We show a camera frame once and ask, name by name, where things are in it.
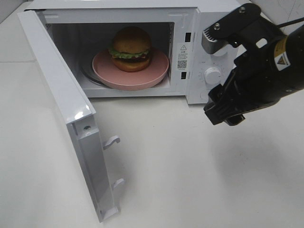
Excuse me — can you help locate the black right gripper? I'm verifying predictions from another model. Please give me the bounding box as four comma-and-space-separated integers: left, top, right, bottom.
201, 3, 287, 125

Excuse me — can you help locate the round door release button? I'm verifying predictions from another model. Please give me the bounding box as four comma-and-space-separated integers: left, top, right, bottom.
200, 90, 210, 102

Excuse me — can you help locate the burger with lettuce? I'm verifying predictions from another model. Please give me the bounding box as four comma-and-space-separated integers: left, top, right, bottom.
108, 26, 152, 72

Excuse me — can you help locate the pink round plate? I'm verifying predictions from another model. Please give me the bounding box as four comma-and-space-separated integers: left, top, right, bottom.
92, 47, 170, 91

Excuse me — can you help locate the white microwave door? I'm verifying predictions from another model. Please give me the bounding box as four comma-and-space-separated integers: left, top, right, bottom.
18, 10, 124, 222

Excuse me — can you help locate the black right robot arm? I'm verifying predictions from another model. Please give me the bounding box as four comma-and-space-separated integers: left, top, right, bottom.
202, 3, 304, 126

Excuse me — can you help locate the lower white timer knob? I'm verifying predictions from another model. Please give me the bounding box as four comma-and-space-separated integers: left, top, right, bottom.
204, 67, 222, 85

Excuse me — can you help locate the upper white power knob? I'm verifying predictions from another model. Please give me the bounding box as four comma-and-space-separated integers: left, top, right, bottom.
213, 46, 228, 57

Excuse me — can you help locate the white microwave oven body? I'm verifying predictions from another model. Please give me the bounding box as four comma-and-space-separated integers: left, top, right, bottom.
24, 0, 238, 104

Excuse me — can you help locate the glass microwave turntable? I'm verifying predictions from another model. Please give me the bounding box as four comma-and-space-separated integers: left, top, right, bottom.
80, 64, 171, 90

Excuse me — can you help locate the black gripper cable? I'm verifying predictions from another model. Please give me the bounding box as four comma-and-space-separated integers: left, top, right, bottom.
276, 18, 304, 28

